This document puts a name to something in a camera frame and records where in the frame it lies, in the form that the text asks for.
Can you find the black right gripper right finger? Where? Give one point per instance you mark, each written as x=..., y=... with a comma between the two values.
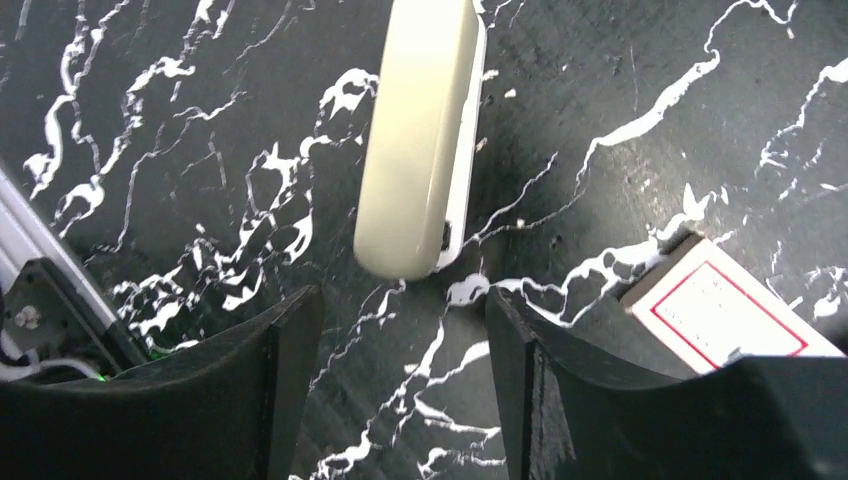
x=571, y=410

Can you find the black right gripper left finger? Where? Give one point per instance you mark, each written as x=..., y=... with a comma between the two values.
x=227, y=408

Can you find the white red staple box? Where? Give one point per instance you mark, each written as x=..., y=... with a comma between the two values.
x=710, y=311

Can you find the cream white stapler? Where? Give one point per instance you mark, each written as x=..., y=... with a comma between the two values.
x=415, y=189

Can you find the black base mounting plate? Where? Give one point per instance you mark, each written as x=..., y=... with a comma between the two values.
x=50, y=335

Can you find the aluminium frame rail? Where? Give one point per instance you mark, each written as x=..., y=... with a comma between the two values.
x=24, y=237

